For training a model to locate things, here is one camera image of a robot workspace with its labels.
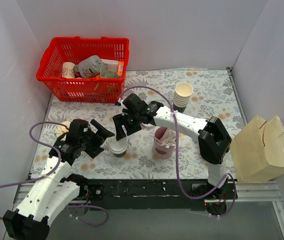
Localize red plastic shopping basket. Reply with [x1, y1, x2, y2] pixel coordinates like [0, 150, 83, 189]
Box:
[36, 36, 129, 104]

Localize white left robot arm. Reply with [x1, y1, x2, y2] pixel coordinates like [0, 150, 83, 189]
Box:
[2, 119, 114, 240]

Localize cream crumpled napkin bundle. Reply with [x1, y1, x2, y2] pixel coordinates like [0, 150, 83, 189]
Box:
[54, 121, 70, 137]

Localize stack of paper cups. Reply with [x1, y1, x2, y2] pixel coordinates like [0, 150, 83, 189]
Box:
[173, 82, 193, 113]

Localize green round item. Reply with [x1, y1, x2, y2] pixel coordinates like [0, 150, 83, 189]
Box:
[100, 70, 120, 79]

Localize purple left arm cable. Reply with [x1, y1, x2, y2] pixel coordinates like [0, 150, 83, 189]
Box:
[0, 121, 109, 228]

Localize black single paper cup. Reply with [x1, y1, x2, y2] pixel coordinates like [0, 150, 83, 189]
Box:
[112, 150, 126, 158]

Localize aluminium frame rail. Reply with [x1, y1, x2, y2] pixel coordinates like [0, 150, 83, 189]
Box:
[3, 181, 284, 240]

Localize white plastic cup lids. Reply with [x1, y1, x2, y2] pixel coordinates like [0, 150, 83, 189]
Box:
[141, 123, 155, 129]

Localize grey crumpled snack bag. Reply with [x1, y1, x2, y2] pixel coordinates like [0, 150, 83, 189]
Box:
[78, 55, 103, 79]

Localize pink straw holder cup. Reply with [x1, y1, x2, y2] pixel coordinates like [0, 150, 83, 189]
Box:
[152, 127, 176, 160]

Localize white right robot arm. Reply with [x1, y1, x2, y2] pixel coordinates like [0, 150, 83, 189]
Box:
[113, 93, 232, 199]

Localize white wrapped straws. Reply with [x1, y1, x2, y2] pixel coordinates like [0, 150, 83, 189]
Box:
[155, 128, 176, 149]

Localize white printed cup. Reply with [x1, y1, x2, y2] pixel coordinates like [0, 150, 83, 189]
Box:
[62, 62, 75, 79]

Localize cream paper bag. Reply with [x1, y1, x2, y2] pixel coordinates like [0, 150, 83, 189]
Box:
[230, 115, 284, 183]

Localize orange and white package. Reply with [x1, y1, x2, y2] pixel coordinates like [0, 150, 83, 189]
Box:
[101, 58, 124, 77]

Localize white plastic cup lid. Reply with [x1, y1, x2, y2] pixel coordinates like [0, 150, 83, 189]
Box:
[107, 138, 128, 152]

